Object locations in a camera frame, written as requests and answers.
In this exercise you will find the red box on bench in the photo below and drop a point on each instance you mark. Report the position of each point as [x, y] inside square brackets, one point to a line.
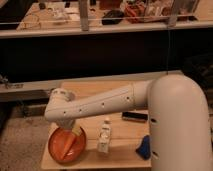
[134, 13]

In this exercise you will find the white tube bottle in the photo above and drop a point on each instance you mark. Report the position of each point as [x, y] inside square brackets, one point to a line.
[104, 136]

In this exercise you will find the grey metal post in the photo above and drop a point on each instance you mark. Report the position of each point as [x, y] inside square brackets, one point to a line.
[83, 9]

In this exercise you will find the black object on bench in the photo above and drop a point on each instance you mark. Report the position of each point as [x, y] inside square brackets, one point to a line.
[112, 17]

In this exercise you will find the orange ceramic bowl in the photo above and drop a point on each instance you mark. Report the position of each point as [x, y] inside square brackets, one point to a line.
[56, 145]

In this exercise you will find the black rectangular eraser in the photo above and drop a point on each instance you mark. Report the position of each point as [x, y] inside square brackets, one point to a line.
[139, 117]

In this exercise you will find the wooden board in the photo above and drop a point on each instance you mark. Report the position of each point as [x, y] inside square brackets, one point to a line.
[126, 136]

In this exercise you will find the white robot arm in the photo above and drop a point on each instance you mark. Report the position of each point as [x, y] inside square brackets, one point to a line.
[180, 134]

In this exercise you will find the blue sponge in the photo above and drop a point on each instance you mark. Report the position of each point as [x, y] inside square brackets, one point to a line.
[144, 149]

